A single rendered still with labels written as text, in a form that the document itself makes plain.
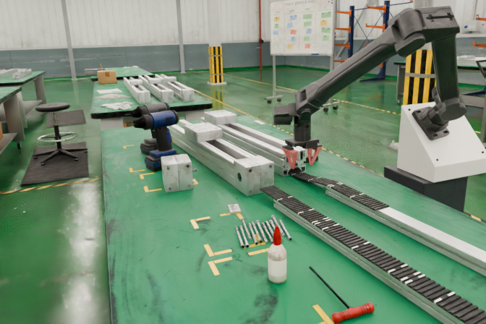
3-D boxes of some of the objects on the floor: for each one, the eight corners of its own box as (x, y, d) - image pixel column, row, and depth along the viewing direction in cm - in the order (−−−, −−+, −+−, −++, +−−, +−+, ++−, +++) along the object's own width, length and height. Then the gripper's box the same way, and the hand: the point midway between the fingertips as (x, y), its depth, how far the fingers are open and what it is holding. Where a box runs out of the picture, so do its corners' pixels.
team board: (263, 103, 771) (262, 1, 722) (280, 100, 802) (280, 2, 753) (324, 113, 660) (327, -8, 610) (341, 108, 691) (345, -7, 641)
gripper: (292, 127, 124) (292, 173, 128) (322, 123, 129) (322, 166, 133) (281, 124, 130) (281, 167, 134) (311, 119, 135) (310, 161, 139)
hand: (301, 164), depth 134 cm, fingers open, 8 cm apart
